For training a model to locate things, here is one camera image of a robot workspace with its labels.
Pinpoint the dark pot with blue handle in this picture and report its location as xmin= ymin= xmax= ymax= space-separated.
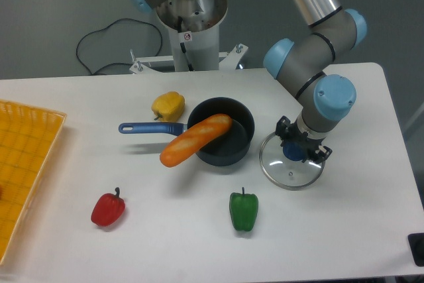
xmin=119 ymin=97 xmax=254 ymax=166

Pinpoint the glass lid with blue knob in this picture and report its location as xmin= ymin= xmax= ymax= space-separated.
xmin=259 ymin=133 xmax=325 ymax=190

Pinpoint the yellow toy bell pepper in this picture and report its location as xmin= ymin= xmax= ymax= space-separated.
xmin=151 ymin=91 xmax=186 ymax=122

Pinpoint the green toy bell pepper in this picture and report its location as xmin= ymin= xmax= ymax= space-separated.
xmin=229 ymin=187 xmax=259 ymax=232

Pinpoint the yellow plastic basket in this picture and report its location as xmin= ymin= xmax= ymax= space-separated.
xmin=1 ymin=99 xmax=67 ymax=263

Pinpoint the red toy bell pepper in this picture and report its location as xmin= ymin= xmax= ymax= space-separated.
xmin=91 ymin=187 xmax=126 ymax=227

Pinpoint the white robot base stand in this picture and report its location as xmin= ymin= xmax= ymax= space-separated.
xmin=129 ymin=0 xmax=249 ymax=74

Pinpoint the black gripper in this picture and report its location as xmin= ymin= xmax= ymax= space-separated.
xmin=275 ymin=115 xmax=332 ymax=163

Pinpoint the orange toy baguette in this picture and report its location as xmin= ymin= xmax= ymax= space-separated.
xmin=160 ymin=113 xmax=233 ymax=168

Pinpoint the black cable on floor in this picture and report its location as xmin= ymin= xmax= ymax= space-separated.
xmin=76 ymin=18 xmax=164 ymax=76

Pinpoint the black object at table corner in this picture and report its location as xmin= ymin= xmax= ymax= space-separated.
xmin=407 ymin=233 xmax=424 ymax=267

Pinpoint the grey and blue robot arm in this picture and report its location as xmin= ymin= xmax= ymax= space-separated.
xmin=132 ymin=0 xmax=367 ymax=164

